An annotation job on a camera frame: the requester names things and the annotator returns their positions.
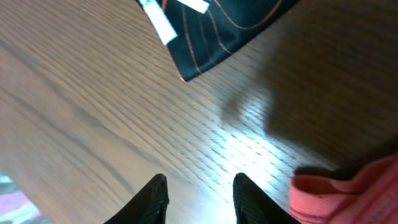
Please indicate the orange red soccer t-shirt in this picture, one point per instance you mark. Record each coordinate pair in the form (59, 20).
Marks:
(370, 197)

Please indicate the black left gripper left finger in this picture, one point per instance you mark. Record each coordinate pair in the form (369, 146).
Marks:
(148, 206)

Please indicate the black printed folded jersey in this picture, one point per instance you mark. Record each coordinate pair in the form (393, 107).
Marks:
(199, 35)

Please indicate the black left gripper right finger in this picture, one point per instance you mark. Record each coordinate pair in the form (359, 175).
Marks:
(253, 206)

